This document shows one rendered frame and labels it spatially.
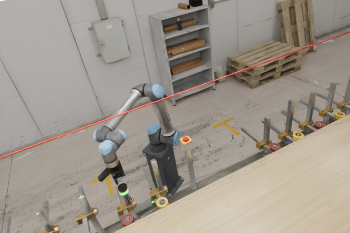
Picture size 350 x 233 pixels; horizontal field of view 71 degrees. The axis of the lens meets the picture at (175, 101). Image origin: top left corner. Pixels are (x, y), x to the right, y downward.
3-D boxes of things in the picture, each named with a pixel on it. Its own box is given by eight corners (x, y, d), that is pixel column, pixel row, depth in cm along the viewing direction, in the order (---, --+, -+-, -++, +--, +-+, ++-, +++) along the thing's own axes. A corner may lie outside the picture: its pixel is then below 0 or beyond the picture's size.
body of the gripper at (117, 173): (125, 176, 168) (121, 164, 161) (113, 182, 165) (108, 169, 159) (123, 169, 174) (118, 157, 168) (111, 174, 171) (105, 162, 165)
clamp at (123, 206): (117, 210, 177) (115, 206, 174) (135, 202, 181) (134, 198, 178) (119, 217, 172) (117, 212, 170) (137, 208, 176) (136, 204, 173)
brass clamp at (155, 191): (149, 195, 185) (148, 191, 182) (165, 187, 188) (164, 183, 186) (152, 201, 180) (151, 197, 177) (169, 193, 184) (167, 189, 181)
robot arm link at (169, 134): (167, 134, 259) (147, 78, 210) (183, 136, 252) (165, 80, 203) (162, 145, 250) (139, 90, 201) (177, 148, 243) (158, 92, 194)
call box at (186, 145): (180, 146, 177) (179, 138, 173) (189, 143, 179) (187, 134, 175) (185, 152, 172) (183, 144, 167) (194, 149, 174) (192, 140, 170)
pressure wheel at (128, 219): (124, 226, 168) (120, 216, 162) (135, 221, 171) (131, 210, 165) (127, 236, 162) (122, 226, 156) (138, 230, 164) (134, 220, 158)
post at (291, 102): (283, 142, 229) (288, 99, 204) (286, 141, 230) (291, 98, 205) (286, 144, 226) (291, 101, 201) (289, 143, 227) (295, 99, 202)
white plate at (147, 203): (120, 221, 183) (117, 212, 178) (152, 205, 190) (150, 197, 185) (121, 221, 182) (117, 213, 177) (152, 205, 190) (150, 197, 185)
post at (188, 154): (189, 187, 199) (183, 146, 176) (195, 184, 201) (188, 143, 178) (192, 191, 196) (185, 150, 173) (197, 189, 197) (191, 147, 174)
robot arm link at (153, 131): (153, 134, 266) (150, 121, 257) (167, 136, 260) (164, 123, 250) (147, 143, 255) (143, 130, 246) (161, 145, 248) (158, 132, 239)
